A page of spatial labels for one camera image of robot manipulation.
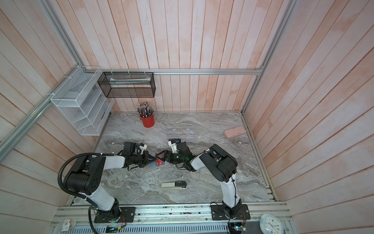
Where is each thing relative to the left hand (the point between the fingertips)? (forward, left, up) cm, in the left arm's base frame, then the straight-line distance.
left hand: (156, 160), depth 92 cm
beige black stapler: (-17, -13, +4) cm, 21 cm away
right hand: (0, -3, +3) cm, 4 cm away
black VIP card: (+8, -11, +11) cm, 17 cm away
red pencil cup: (+32, +10, 0) cm, 34 cm away
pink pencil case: (+22, -52, 0) cm, 56 cm away
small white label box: (-35, +39, +1) cm, 52 cm away
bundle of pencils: (+32, +10, +14) cm, 36 cm away
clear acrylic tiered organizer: (+22, -20, -2) cm, 30 cm away
